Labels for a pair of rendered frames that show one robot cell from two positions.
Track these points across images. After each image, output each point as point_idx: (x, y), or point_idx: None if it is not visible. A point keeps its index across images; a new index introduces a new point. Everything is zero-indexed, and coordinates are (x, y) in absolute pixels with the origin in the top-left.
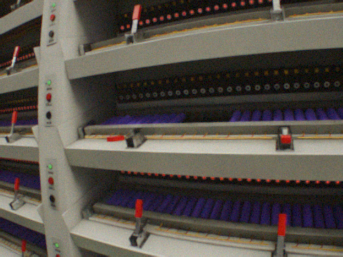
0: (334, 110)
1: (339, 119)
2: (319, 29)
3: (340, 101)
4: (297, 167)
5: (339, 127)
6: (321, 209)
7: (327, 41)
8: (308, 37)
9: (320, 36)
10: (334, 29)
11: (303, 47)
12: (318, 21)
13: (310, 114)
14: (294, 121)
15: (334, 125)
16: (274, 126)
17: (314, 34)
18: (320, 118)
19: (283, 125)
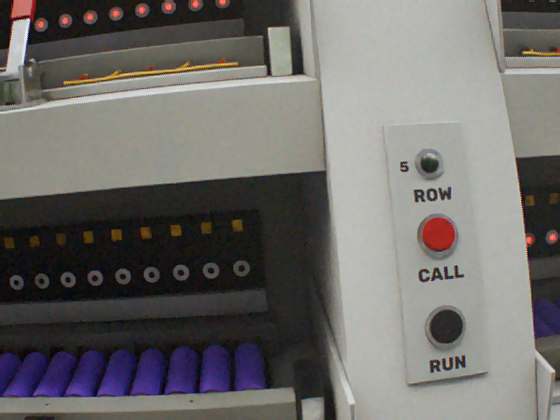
0: (219, 354)
1: (215, 389)
2: (115, 128)
3: (253, 320)
4: None
5: (204, 418)
6: None
7: (140, 166)
8: (84, 155)
9: (117, 150)
10: (159, 127)
11: (73, 184)
12: (112, 105)
13: (141, 372)
14: (77, 400)
15: (186, 412)
16: (20, 417)
17: (102, 145)
18: (166, 383)
19: (41, 412)
